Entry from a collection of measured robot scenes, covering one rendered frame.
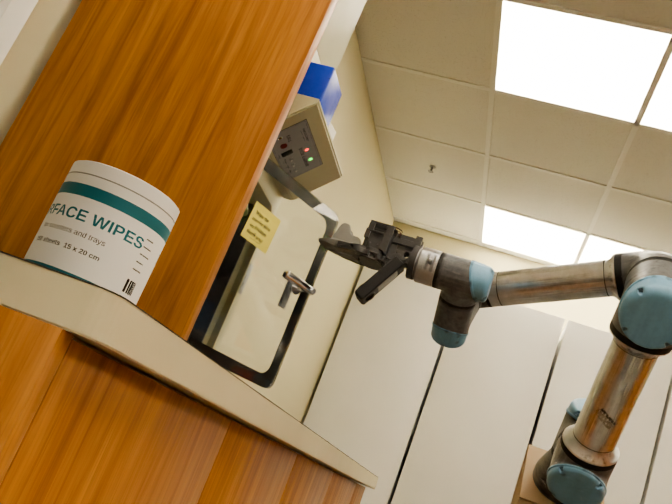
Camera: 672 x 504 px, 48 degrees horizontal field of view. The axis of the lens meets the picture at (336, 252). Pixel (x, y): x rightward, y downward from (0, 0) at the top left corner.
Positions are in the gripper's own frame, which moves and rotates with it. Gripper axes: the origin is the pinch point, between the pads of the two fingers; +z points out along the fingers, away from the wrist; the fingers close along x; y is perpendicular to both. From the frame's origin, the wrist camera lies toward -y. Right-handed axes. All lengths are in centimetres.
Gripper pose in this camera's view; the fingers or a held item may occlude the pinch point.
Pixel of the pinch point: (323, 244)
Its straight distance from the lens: 157.1
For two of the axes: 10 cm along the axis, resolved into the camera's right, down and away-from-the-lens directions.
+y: 3.5, -8.9, 2.8
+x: -1.5, -3.5, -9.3
